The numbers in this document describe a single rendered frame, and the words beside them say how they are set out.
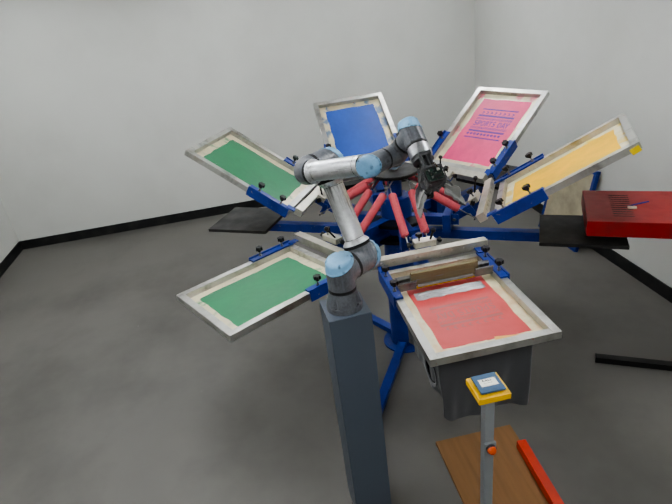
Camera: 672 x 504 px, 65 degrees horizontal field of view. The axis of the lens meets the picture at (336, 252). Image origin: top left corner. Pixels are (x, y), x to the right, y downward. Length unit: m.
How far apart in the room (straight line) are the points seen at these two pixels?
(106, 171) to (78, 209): 0.60
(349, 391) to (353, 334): 0.29
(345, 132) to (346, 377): 2.46
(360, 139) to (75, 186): 3.83
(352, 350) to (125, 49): 4.93
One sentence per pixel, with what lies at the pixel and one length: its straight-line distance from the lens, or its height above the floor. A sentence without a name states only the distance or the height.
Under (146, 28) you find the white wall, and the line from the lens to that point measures 6.44.
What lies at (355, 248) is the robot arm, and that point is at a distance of 2.15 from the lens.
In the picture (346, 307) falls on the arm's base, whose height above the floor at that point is 1.24.
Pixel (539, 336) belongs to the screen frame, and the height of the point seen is 0.99.
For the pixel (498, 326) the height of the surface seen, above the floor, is 0.95.
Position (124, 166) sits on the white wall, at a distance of 6.75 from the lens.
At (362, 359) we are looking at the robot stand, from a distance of 2.28.
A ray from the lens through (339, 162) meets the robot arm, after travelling 1.87.
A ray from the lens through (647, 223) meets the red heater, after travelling 3.20.
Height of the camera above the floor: 2.39
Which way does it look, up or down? 27 degrees down
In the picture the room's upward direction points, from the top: 8 degrees counter-clockwise
